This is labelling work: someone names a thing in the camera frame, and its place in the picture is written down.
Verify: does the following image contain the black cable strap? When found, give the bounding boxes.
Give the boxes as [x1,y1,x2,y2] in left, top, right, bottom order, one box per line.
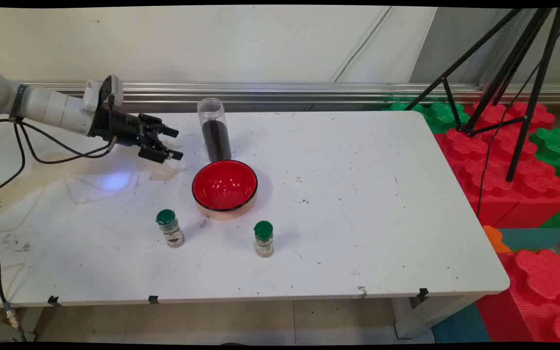
[10,84,29,122]

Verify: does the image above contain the black tripod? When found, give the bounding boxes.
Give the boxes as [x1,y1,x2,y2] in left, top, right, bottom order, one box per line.
[404,7,560,183]

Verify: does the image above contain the white table leg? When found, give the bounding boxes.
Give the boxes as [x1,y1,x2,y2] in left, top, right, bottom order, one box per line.
[392,294,485,339]

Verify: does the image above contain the aluminium wall rail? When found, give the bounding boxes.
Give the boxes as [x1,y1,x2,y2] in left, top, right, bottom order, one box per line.
[17,82,560,105]

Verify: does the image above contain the teal foam block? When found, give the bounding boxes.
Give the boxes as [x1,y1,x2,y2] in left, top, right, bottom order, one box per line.
[496,227,560,251]

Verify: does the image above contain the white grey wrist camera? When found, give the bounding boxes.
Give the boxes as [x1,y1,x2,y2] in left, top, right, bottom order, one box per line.
[82,75,124,112]

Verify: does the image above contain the green foam block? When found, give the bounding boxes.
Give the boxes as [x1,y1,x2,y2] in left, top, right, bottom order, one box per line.
[382,101,470,134]
[528,127,560,229]

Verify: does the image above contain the large red foam block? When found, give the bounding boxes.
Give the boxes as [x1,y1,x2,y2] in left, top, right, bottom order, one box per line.
[433,101,560,229]

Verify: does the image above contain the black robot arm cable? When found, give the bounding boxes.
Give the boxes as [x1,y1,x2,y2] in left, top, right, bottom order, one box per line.
[0,119,118,197]

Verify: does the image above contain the clear jar with dark grains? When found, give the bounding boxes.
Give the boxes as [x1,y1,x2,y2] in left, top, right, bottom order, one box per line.
[197,98,232,163]

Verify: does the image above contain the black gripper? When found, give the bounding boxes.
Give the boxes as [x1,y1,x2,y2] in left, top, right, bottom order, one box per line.
[88,107,184,164]

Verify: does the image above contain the green-lid spice jar light contents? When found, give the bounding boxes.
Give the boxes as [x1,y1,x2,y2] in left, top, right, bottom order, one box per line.
[253,220,275,258]

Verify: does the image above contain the teal foam mat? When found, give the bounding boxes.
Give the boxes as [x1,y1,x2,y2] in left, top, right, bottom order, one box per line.
[431,304,492,343]

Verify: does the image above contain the green-lid spice jar dark contents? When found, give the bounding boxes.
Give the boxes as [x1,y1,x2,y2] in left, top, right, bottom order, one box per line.
[156,209,185,248]

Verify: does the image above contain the orange foam piece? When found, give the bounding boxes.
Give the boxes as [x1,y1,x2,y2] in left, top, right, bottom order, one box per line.
[482,225,511,253]

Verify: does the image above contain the red bowl with black rim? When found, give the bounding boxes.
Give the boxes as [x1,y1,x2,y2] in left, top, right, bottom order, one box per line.
[192,159,259,221]

